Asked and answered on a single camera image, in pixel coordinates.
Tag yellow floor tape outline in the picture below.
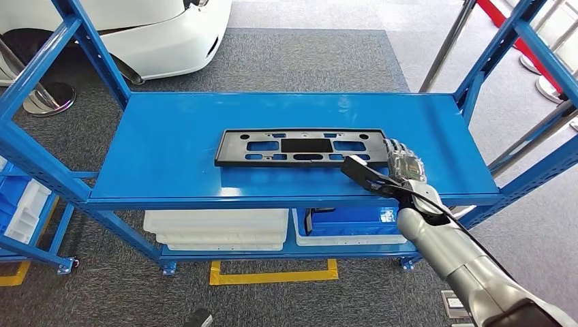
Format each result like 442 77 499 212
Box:
0 198 59 287
209 259 339 287

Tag silver floor outlet box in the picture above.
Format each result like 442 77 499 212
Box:
441 290 468 319

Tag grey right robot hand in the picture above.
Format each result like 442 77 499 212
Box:
382 137 427 184

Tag small black plastic part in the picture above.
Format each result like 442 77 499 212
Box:
304 207 336 236

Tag chrome stanchion post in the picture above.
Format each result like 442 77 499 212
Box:
519 0 568 76
451 101 578 220
419 0 477 93
0 38 77 117
534 27 578 105

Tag white plastic bin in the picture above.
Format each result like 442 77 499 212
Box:
291 208 409 247
4 180 52 245

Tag blue metal shelf rack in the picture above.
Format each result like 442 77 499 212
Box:
0 155 100 276
0 0 578 277

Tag blue plastic bin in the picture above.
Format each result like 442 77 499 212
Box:
0 173 33 236
305 207 401 237

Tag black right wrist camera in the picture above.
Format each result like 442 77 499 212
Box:
339 155 406 200

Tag black plastic plate frame part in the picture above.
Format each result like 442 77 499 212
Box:
213 128 394 169

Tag white car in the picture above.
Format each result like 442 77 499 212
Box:
0 0 233 87

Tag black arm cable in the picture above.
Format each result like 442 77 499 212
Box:
397 183 520 294

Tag white plastic crate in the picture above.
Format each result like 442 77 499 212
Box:
142 208 290 252

